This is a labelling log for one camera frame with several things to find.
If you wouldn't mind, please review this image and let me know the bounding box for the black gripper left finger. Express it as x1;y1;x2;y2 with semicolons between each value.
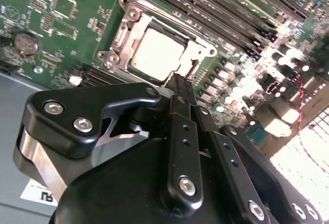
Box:
12;73;204;211

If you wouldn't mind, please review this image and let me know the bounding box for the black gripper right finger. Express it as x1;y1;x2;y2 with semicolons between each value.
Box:
186;77;323;224

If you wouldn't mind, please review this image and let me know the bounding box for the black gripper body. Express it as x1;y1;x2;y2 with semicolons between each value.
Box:
50;136;244;224

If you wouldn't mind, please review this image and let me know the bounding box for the metal socket cover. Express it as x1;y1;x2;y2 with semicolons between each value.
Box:
117;10;208;81

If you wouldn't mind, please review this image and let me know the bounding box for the silver CPU plate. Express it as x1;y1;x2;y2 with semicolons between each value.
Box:
130;27;189;83

